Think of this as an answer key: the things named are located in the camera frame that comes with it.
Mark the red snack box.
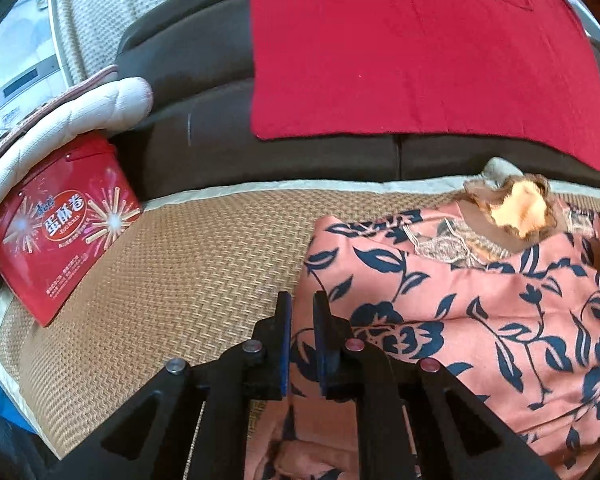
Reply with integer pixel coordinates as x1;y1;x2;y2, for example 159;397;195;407
0;132;143;328

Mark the red cloth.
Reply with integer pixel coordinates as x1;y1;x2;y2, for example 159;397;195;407
249;0;600;178

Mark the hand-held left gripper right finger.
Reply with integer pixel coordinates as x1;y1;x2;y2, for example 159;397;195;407
312;290;561;480

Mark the blue plastic item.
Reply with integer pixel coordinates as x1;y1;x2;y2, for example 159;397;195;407
0;355;36;436

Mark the orange floral garment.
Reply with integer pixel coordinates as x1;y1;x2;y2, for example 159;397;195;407
245;157;600;480

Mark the dark brown sofa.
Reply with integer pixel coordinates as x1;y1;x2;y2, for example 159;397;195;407
115;0;600;201

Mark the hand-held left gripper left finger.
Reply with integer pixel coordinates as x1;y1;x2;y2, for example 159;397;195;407
45;291;293;480

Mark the cream textured sofa cover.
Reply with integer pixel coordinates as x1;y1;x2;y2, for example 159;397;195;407
50;0;251;86

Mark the white quilted cushion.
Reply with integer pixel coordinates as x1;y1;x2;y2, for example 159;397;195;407
0;65;155;231

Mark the woven straw mat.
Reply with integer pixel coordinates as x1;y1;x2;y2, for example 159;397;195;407
0;177;600;461

